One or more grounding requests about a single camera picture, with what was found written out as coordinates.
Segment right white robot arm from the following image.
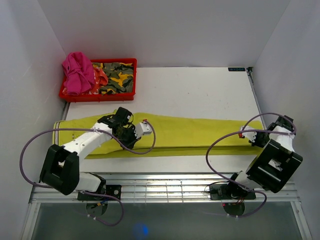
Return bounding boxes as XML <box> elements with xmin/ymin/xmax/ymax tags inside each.
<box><xmin>225</xmin><ymin>115</ymin><xmax>303</xmax><ymax>199</ymax></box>

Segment pink garment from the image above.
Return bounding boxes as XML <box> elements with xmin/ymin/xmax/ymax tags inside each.
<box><xmin>62</xmin><ymin>51</ymin><xmax>95</xmax><ymax>96</ymax></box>

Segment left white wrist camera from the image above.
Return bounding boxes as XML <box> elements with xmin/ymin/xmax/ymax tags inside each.
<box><xmin>134</xmin><ymin>121</ymin><xmax>153</xmax><ymax>139</ymax></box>

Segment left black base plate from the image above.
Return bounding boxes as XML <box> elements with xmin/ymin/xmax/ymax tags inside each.
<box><xmin>77</xmin><ymin>184</ymin><xmax>122</xmax><ymax>201</ymax></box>

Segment camouflage garment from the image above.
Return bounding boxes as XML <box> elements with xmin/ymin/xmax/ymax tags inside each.
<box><xmin>92</xmin><ymin>62</ymin><xmax>134</xmax><ymax>96</ymax></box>

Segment red plastic bin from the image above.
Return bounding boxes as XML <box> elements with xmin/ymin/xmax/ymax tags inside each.
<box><xmin>59</xmin><ymin>58</ymin><xmax>138</xmax><ymax>103</ymax></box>

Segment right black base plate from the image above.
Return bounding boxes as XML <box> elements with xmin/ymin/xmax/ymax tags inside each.
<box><xmin>204</xmin><ymin>181</ymin><xmax>256</xmax><ymax>201</ymax></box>

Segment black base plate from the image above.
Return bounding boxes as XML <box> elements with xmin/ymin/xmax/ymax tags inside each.
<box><xmin>77</xmin><ymin>184</ymin><xmax>122</xmax><ymax>201</ymax></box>
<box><xmin>204</xmin><ymin>181</ymin><xmax>256</xmax><ymax>201</ymax></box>

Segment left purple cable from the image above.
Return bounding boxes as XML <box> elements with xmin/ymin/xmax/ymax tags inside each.
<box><xmin>19</xmin><ymin>119</ymin><xmax>157</xmax><ymax>227</ymax></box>

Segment orange patterned garment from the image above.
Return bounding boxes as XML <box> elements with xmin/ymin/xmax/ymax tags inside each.
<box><xmin>88</xmin><ymin>67</ymin><xmax>108</xmax><ymax>95</ymax></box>

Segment yellow-green trousers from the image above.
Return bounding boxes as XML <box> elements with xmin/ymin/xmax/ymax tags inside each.
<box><xmin>52</xmin><ymin>112</ymin><xmax>262</xmax><ymax>159</ymax></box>

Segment aluminium rail frame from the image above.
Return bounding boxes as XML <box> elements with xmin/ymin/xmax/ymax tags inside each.
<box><xmin>22</xmin><ymin>67</ymin><xmax>313</xmax><ymax>240</ymax></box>

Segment blue table label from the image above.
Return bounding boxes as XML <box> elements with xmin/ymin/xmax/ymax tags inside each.
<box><xmin>227</xmin><ymin>67</ymin><xmax>246</xmax><ymax>72</ymax></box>

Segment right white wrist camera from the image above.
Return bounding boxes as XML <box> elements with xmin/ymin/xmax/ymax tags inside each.
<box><xmin>238</xmin><ymin>125</ymin><xmax>258</xmax><ymax>143</ymax></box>

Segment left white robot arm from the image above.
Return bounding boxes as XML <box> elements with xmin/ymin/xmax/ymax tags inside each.
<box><xmin>39</xmin><ymin>107</ymin><xmax>138</xmax><ymax>200</ymax></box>

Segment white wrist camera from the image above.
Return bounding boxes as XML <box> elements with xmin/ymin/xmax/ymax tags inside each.
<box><xmin>134</xmin><ymin>121</ymin><xmax>153</xmax><ymax>139</ymax></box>
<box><xmin>238</xmin><ymin>125</ymin><xmax>258</xmax><ymax>143</ymax></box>

